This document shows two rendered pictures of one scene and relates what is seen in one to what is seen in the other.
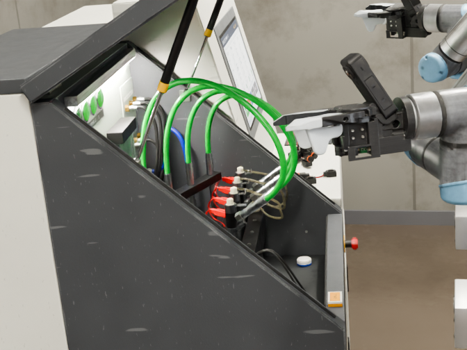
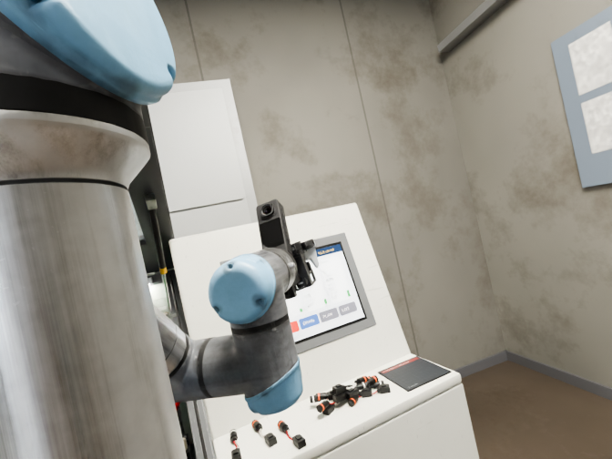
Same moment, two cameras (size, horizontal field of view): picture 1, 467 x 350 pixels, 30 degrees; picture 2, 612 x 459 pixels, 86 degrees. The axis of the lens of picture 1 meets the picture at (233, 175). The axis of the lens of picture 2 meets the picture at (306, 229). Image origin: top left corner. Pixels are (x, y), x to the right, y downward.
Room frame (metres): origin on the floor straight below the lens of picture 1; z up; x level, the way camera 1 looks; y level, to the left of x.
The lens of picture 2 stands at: (2.16, -1.04, 1.49)
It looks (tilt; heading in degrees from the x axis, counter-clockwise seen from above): 0 degrees down; 60
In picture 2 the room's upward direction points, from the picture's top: 12 degrees counter-clockwise
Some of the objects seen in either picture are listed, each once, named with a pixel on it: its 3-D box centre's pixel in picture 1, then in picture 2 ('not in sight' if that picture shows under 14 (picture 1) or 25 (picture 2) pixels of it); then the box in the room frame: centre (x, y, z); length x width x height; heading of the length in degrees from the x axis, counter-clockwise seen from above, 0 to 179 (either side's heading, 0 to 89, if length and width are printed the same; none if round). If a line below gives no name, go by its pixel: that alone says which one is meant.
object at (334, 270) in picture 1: (336, 289); not in sight; (1.91, -0.22, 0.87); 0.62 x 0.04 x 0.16; 172
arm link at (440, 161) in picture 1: (458, 166); not in sight; (1.39, -0.38, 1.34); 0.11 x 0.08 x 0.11; 11
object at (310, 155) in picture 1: (304, 149); (349, 390); (2.65, -0.23, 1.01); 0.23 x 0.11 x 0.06; 172
